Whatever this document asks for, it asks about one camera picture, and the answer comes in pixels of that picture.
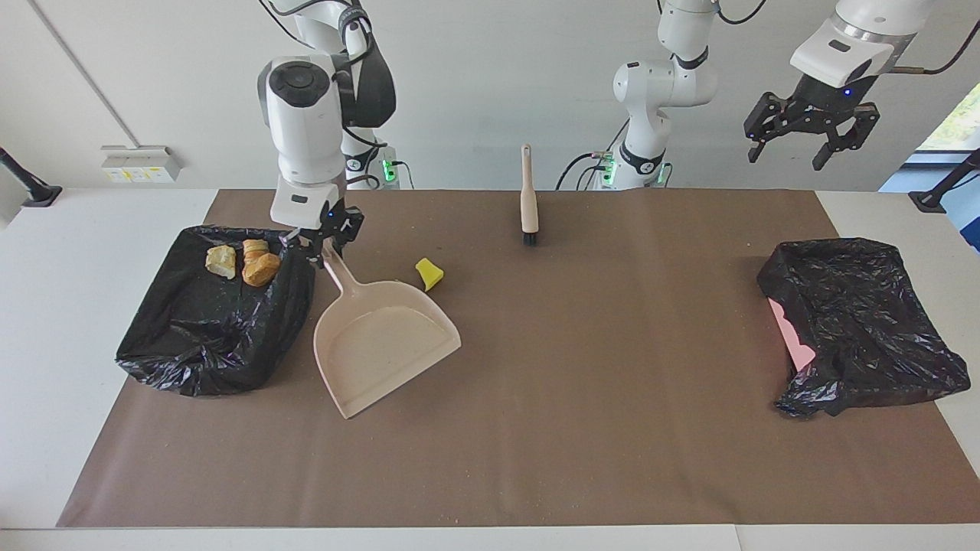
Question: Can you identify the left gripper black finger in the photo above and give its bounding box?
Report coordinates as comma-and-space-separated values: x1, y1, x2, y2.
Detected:
813, 106, 880, 171
744, 93, 795, 163

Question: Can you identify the beige plastic dustpan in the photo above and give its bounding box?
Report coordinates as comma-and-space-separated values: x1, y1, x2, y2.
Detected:
313, 243, 462, 420

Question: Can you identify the pale green trash piece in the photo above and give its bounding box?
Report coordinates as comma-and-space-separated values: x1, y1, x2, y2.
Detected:
205, 245, 237, 279

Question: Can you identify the window with green view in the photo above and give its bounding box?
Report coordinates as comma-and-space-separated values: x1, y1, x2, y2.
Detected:
915, 80, 980, 154

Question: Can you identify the white wall socket box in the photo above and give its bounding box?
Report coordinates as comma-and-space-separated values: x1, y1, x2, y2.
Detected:
101, 145, 183, 183

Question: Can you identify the black plastic trash bag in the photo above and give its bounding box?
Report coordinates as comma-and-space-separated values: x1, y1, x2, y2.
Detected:
757, 237, 972, 418

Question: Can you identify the brown bread roll toy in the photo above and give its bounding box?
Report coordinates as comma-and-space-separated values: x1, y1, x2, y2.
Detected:
242, 253, 282, 288

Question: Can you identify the black left arm wrist cable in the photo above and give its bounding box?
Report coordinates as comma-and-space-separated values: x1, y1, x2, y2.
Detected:
890, 17, 980, 76

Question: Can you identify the black stand with clamp foot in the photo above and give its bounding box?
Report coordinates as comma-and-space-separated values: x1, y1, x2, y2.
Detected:
0, 145, 64, 208
909, 148, 980, 214

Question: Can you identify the brown paper table mat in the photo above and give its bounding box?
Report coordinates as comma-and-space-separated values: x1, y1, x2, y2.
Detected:
57, 189, 980, 529

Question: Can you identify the black left arm base cable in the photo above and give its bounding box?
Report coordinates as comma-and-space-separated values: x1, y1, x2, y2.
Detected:
557, 152, 613, 190

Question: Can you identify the left black-bagged bin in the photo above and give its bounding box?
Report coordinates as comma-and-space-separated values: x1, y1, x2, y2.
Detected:
116, 225, 316, 397

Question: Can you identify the pink plastic bin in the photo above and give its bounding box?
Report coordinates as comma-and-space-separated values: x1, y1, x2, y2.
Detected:
768, 298, 817, 373

